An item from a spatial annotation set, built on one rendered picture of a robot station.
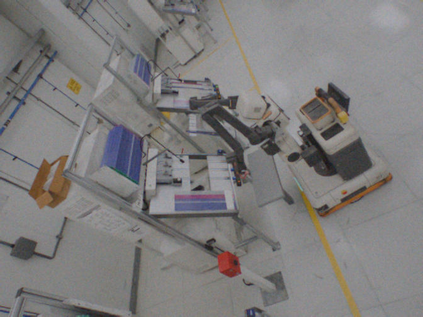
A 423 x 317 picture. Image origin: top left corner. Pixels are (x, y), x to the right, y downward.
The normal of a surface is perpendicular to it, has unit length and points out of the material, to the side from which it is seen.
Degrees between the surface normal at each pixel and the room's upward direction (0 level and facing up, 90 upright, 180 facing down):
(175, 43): 90
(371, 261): 0
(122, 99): 90
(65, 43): 90
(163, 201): 43
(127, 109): 90
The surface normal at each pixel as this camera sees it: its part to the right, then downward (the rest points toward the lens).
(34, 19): 0.10, 0.70
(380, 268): -0.59, -0.53
